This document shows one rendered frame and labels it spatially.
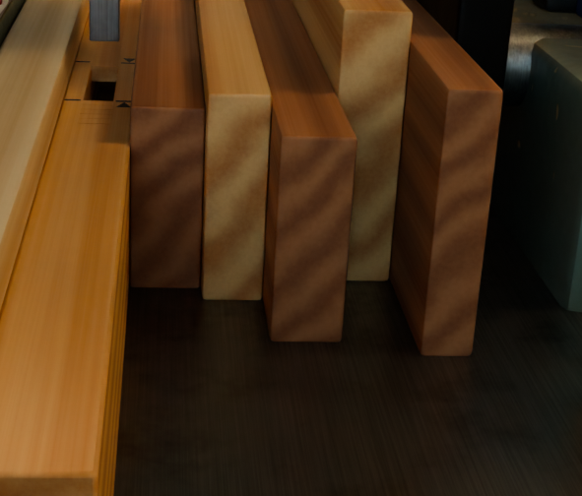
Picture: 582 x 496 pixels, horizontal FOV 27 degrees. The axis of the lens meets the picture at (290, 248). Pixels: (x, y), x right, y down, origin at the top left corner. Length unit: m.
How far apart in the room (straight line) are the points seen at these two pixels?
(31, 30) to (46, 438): 0.23
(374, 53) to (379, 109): 0.01
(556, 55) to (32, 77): 0.14
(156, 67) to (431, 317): 0.11
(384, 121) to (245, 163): 0.04
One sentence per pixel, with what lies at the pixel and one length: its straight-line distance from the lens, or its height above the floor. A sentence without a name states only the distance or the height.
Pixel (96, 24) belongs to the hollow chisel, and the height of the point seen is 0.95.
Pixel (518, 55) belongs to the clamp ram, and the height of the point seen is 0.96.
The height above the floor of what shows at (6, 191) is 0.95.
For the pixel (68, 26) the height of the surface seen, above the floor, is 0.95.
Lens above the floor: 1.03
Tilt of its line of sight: 22 degrees down
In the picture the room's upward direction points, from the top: 3 degrees clockwise
